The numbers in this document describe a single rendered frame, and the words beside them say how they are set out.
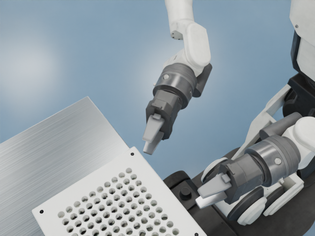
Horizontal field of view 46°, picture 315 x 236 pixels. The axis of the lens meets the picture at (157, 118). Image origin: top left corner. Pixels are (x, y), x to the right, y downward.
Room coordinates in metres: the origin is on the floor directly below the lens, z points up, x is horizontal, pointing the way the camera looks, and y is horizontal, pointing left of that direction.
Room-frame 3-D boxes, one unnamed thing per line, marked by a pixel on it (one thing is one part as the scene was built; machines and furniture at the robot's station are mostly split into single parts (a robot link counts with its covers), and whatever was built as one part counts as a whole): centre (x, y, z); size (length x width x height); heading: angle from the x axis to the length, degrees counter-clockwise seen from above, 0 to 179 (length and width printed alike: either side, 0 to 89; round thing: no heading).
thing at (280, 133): (0.39, -0.28, 0.96); 0.11 x 0.11 x 0.11; 29
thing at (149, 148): (0.41, 0.01, 0.93); 0.06 x 0.03 x 0.02; 158
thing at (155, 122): (0.41, 0.01, 1.00); 0.06 x 0.03 x 0.02; 158
